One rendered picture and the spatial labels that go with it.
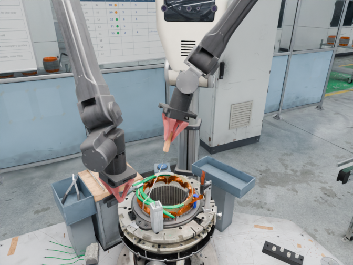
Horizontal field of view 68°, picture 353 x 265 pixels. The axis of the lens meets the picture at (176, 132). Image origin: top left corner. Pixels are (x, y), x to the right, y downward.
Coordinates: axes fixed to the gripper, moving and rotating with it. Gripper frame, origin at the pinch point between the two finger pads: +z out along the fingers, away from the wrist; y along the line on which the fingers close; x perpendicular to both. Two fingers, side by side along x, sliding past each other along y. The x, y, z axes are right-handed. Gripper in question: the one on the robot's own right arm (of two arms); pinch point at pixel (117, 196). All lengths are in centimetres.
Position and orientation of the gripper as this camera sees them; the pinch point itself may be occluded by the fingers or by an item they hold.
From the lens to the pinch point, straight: 75.3
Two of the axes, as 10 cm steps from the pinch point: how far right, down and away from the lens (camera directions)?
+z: -0.2, 9.1, 4.2
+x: 7.0, -2.9, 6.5
